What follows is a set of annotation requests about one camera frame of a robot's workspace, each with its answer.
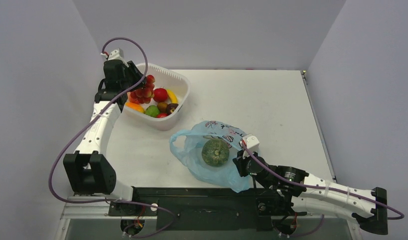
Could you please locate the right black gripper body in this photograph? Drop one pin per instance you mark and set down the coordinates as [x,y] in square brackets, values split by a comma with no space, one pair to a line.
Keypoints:
[240,161]

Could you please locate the green fake avocado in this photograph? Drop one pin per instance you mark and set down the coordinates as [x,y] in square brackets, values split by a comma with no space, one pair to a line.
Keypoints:
[215,153]

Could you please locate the light blue plastic bag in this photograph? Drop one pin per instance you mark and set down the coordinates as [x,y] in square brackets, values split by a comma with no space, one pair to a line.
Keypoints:
[186,145]

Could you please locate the red fake apple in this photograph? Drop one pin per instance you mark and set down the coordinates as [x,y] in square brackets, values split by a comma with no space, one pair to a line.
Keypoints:
[160,95]

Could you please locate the small red fake fruit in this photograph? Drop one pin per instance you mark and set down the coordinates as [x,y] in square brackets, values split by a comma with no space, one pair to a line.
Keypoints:
[162,115]

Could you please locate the yellow fake fruit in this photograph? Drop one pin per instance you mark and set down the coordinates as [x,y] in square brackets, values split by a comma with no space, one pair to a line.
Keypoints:
[172,96]

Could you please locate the dark brown fake fruit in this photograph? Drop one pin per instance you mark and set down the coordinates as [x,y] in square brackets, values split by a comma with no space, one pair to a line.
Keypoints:
[170,108]

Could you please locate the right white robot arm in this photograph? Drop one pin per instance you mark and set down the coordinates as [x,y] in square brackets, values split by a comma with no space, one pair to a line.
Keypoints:
[298,191]

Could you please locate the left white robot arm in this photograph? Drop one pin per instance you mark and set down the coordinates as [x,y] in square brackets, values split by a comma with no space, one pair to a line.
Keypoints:
[88,169]

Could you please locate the orange yellow fake mango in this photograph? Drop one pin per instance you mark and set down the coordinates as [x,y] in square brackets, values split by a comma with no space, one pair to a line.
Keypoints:
[135,107]

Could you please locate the green fake fruit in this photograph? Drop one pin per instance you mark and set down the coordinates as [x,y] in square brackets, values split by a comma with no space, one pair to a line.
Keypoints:
[152,111]

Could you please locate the brown fake kiwi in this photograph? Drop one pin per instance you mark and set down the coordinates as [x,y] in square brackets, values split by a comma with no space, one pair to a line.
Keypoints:
[162,106]

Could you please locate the white plastic basket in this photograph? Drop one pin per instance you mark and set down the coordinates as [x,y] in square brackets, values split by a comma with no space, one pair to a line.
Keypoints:
[166,79]

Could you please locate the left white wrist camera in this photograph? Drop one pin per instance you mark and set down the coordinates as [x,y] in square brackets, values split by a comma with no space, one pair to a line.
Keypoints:
[116,54]

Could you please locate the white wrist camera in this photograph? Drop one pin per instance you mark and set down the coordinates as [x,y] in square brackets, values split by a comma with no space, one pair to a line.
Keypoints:
[249,142]
[116,54]

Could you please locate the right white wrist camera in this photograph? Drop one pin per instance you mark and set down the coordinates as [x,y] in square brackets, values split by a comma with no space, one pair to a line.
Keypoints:
[249,142]

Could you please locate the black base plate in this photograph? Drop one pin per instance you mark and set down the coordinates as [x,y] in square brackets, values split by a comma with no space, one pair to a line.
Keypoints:
[208,209]

